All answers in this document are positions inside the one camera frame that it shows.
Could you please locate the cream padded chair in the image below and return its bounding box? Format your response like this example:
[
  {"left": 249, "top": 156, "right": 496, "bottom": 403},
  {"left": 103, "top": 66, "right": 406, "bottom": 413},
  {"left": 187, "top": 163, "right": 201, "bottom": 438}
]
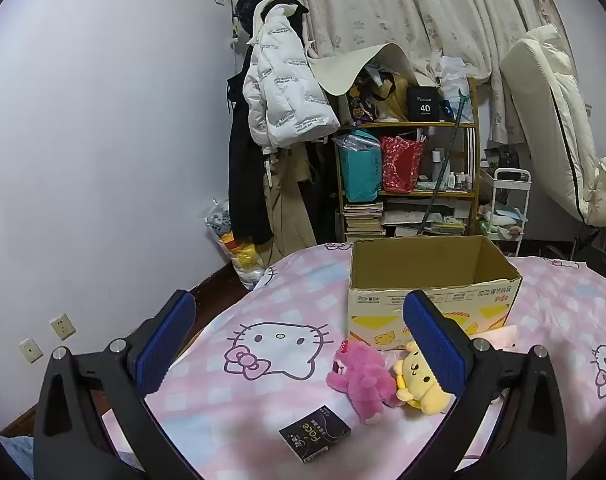
[{"left": 500, "top": 24, "right": 606, "bottom": 226}]

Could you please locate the dark chair frame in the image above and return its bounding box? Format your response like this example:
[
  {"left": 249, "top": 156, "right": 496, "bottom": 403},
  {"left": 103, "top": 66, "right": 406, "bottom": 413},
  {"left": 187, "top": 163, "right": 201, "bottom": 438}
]
[{"left": 573, "top": 230, "right": 606, "bottom": 306}]

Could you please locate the beige mat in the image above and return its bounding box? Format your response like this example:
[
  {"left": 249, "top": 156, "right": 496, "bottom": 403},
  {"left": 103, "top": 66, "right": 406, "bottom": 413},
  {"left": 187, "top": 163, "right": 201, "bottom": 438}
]
[{"left": 308, "top": 42, "right": 419, "bottom": 97}]

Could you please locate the white puffer jacket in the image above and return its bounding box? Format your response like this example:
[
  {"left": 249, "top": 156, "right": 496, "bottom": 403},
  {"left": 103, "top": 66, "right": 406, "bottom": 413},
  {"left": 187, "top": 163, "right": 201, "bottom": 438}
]
[{"left": 242, "top": 2, "right": 341, "bottom": 153}]

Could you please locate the yellow plush toy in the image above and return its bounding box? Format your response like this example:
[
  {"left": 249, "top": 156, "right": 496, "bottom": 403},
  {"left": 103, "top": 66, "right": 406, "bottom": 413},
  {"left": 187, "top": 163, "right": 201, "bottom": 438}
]
[{"left": 392, "top": 340, "right": 454, "bottom": 415}]

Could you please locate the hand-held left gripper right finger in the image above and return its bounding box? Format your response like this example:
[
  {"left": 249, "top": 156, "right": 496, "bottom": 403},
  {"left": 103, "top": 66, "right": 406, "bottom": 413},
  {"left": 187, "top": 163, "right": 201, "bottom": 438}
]
[{"left": 402, "top": 289, "right": 568, "bottom": 480}]

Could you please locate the small black packet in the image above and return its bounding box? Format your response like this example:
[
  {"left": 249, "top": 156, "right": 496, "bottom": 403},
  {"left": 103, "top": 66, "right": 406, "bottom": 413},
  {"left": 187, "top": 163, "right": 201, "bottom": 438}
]
[{"left": 279, "top": 404, "right": 352, "bottom": 463}]

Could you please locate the pile of papers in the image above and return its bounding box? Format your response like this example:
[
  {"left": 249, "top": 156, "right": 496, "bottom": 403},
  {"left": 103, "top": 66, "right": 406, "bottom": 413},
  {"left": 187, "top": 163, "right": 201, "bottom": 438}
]
[{"left": 383, "top": 197, "right": 469, "bottom": 238}]

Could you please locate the beige garment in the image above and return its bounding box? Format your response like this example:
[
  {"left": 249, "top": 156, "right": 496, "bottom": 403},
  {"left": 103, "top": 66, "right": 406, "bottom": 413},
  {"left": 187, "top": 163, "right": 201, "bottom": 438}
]
[{"left": 263, "top": 147, "right": 316, "bottom": 266}]

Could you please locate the pink plush toy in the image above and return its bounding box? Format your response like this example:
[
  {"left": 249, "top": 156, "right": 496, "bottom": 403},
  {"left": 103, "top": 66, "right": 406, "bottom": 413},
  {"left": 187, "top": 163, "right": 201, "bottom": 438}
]
[{"left": 326, "top": 340, "right": 401, "bottom": 425}]

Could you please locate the black box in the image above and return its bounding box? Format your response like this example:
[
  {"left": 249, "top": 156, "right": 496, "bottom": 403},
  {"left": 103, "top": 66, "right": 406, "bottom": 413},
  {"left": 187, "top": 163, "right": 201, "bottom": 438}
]
[{"left": 407, "top": 85, "right": 444, "bottom": 122}]

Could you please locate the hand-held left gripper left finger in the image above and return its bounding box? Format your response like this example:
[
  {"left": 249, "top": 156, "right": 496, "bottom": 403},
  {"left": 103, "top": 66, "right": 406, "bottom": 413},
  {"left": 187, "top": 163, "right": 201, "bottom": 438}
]
[{"left": 33, "top": 289, "right": 204, "bottom": 480}]

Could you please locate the white trolley cart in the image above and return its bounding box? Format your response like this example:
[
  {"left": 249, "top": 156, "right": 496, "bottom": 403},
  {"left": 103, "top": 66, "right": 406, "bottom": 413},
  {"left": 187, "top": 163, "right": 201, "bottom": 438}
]
[{"left": 476, "top": 167, "right": 532, "bottom": 258}]

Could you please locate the white plastic bag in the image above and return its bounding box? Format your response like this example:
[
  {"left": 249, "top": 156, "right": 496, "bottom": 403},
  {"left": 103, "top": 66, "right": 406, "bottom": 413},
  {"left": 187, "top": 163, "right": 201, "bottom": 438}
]
[{"left": 428, "top": 52, "right": 471, "bottom": 121}]

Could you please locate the yellow tote bag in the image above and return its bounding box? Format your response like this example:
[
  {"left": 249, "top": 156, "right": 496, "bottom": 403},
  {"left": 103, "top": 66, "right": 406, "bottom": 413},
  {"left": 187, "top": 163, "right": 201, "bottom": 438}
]
[{"left": 348, "top": 72, "right": 409, "bottom": 123}]

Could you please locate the clear plastic bag of toys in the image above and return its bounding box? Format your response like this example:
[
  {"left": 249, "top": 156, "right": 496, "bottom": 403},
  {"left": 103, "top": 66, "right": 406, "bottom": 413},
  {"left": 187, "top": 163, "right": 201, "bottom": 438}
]
[{"left": 204, "top": 199, "right": 266, "bottom": 290}]

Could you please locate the cardboard box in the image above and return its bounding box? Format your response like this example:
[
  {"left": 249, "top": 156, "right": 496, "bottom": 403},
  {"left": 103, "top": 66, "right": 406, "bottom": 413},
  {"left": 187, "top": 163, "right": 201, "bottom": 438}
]
[{"left": 347, "top": 235, "right": 524, "bottom": 352}]

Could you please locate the wooden shelf rack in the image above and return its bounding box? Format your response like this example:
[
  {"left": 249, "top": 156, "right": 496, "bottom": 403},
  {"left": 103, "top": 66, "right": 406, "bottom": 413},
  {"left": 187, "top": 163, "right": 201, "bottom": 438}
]
[{"left": 333, "top": 77, "right": 481, "bottom": 243}]

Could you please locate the teal bag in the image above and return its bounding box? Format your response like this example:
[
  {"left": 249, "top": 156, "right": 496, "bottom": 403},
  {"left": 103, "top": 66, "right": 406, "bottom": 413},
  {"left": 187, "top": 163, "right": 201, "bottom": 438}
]
[{"left": 340, "top": 130, "right": 384, "bottom": 203}]

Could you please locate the stack of books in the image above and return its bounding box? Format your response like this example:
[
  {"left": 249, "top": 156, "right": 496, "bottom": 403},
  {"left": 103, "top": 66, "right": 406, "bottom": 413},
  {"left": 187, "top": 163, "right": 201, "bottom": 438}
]
[{"left": 343, "top": 202, "right": 385, "bottom": 243}]

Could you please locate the pink cat-print bed sheet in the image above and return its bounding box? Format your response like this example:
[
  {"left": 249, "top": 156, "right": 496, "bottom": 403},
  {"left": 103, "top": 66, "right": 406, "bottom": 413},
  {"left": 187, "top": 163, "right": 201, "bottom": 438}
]
[{"left": 0, "top": 242, "right": 606, "bottom": 480}]

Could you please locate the cream patterned curtain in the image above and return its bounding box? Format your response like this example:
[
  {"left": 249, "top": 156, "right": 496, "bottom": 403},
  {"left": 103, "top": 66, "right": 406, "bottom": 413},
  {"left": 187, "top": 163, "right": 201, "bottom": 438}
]
[{"left": 280, "top": 0, "right": 559, "bottom": 146}]

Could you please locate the row of small bottles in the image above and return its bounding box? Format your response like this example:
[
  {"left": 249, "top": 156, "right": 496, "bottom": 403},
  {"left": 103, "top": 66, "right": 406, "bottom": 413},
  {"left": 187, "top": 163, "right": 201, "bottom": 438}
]
[{"left": 428, "top": 147, "right": 476, "bottom": 193}]

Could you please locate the beige wall socket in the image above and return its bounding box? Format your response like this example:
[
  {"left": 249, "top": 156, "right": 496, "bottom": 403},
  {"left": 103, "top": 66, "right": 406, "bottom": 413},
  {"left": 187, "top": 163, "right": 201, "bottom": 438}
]
[
  {"left": 51, "top": 313, "right": 76, "bottom": 341},
  {"left": 19, "top": 338, "right": 44, "bottom": 364}
]

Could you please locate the red patterned bag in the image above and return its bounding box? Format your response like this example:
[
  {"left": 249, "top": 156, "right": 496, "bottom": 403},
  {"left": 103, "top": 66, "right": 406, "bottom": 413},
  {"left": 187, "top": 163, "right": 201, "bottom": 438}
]
[{"left": 380, "top": 136, "right": 426, "bottom": 193}]

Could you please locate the black coat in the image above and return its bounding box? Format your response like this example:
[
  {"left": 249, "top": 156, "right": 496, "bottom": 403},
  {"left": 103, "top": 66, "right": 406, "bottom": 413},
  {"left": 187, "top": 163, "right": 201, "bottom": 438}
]
[{"left": 227, "top": 0, "right": 311, "bottom": 248}]

